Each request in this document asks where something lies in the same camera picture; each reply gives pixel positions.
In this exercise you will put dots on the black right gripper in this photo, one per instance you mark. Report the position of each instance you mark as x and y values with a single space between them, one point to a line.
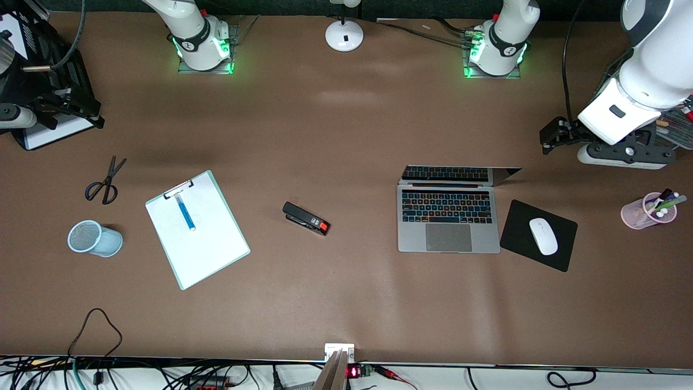
54 89

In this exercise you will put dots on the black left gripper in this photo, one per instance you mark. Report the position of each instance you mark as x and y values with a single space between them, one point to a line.
575 131

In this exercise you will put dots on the silver laptop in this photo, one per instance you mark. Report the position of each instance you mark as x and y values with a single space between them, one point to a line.
449 238

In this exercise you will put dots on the blue marker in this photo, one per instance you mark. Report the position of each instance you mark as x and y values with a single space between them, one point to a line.
185 214

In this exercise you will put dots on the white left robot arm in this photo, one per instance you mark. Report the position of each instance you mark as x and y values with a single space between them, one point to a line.
647 81

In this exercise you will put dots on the black capped marker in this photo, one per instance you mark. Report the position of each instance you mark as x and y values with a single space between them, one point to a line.
661 197

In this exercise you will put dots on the purple marker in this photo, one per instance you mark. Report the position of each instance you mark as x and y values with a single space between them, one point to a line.
674 195

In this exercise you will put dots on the red marker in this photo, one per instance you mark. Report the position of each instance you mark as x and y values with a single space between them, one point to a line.
687 112

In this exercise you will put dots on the green marker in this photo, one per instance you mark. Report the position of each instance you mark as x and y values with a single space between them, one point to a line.
674 203

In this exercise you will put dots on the black document tray with papers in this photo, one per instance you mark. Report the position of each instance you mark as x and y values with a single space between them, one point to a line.
65 135

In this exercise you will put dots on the black scissors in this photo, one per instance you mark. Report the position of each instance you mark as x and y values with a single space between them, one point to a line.
111 176

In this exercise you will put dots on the white computer mouse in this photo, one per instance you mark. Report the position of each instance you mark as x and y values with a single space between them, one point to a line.
543 236

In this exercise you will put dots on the black mouse pad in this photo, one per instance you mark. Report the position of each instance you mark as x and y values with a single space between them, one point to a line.
520 233

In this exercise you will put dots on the pink translucent pen cup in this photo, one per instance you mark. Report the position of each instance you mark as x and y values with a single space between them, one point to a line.
633 214

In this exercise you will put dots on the black mesh desk organizer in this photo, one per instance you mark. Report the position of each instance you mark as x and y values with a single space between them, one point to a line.
679 131

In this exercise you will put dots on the light blue mesh pen cup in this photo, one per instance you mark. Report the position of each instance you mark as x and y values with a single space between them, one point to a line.
103 242

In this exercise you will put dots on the white clipboard with metal clip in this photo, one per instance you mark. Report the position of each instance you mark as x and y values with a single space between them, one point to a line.
206 249

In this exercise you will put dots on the white round lamp base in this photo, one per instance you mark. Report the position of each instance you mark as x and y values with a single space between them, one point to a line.
344 37

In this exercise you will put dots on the black stapler with red tip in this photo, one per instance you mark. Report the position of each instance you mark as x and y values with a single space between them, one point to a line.
303 218

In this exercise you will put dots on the red display circuit module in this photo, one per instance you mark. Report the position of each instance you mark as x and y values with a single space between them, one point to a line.
354 371

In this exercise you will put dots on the white bracket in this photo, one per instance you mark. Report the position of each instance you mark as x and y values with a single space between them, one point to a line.
331 349

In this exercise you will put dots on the grey camera post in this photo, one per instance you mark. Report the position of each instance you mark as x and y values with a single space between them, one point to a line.
331 374

